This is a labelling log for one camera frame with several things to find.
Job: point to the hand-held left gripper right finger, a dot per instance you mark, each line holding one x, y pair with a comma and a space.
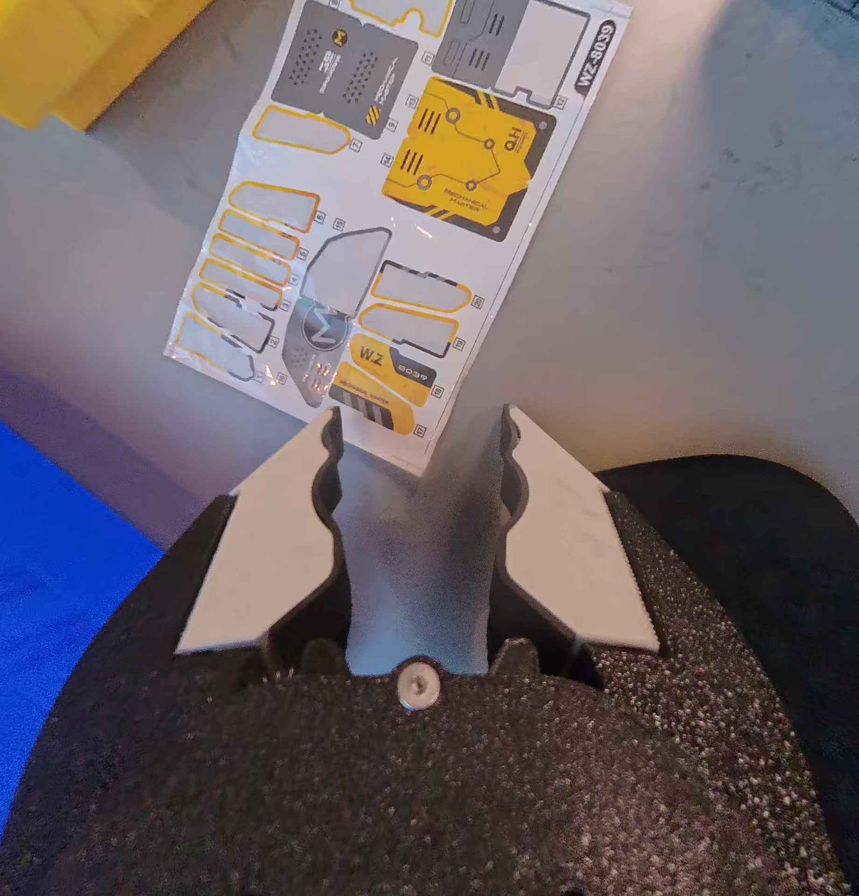
576, 560

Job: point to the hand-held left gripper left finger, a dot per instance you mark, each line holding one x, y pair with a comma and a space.
261, 560

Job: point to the white sticker sheet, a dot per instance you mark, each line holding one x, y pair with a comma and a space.
457, 161

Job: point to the blue storage bin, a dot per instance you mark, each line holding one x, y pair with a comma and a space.
51, 560

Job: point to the black mesh office chair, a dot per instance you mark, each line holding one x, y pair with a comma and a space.
786, 595

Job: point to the yellow plastic storage bin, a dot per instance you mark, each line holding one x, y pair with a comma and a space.
65, 49

